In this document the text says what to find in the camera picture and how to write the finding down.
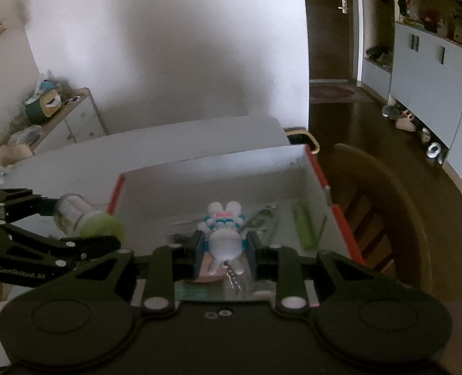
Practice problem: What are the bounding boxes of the green marker pen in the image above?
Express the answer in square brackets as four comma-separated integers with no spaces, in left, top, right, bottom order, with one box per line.
[292,202,315,250]

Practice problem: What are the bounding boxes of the white rabbit toy figure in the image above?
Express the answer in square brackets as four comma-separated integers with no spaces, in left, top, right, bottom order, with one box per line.
[199,201,245,276]

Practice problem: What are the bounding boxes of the red cardboard storage box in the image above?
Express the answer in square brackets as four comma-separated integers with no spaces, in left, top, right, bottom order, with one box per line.
[110,146,352,258]

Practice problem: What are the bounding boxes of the green lidded snack canister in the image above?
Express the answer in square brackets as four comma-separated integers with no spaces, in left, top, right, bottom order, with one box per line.
[53,194,125,241]

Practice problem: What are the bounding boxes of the wooden chair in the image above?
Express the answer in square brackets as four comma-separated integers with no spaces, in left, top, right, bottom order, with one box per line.
[285,126,434,290]

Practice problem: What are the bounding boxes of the white side drawer cabinet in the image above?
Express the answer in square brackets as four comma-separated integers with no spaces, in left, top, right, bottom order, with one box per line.
[0,87,109,165]

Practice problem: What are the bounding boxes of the teal yellow tissue box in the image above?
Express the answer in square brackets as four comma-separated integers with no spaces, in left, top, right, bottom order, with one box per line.
[23,79,62,125]

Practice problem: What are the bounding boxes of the white sunglasses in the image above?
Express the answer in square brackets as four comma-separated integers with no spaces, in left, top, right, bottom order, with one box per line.
[63,95,82,106]

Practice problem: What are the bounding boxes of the dark entrance door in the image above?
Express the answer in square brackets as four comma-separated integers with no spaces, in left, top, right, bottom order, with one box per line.
[305,0,353,80]

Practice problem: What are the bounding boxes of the white wall cabinet unit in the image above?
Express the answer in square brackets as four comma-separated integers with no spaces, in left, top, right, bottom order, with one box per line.
[358,0,462,187]

